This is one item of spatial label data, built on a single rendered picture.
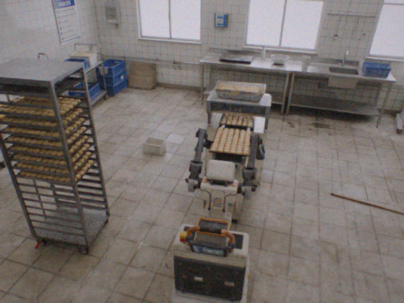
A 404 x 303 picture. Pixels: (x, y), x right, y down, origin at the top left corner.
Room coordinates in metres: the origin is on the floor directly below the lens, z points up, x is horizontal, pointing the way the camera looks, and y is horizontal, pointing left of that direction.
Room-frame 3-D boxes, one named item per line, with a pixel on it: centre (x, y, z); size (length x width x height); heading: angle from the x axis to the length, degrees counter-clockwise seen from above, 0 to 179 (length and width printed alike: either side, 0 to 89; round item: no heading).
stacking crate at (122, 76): (6.91, 1.94, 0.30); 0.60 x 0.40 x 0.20; 164
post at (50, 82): (2.24, 1.08, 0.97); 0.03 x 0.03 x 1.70; 79
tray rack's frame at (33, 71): (2.52, 1.34, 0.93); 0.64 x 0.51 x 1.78; 79
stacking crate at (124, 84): (6.91, 1.94, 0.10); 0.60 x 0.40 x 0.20; 161
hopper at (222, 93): (3.56, -0.46, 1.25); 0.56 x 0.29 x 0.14; 79
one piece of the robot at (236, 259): (1.73, -0.11, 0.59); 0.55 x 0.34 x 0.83; 79
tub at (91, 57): (6.19, 2.24, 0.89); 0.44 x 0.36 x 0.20; 82
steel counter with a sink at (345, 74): (6.00, -1.71, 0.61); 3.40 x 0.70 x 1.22; 74
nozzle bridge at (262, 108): (3.56, -0.46, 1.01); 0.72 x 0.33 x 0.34; 79
